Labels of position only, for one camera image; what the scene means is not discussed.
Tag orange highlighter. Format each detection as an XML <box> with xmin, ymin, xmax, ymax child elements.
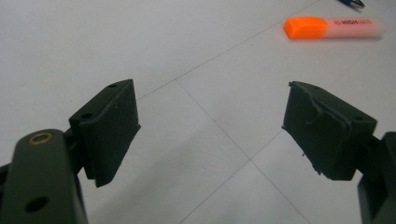
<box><xmin>283</xmin><ymin>16</ymin><xmax>389</xmax><ymax>40</ymax></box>

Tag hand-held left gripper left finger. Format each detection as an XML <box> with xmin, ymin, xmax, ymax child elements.
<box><xmin>68</xmin><ymin>78</ymin><xmax>142</xmax><ymax>189</ymax></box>

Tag blue pen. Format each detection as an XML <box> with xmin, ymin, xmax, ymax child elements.
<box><xmin>338</xmin><ymin>0</ymin><xmax>366</xmax><ymax>9</ymax></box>

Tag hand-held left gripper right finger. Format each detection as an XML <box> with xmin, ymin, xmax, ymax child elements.
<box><xmin>281</xmin><ymin>81</ymin><xmax>378</xmax><ymax>181</ymax></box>

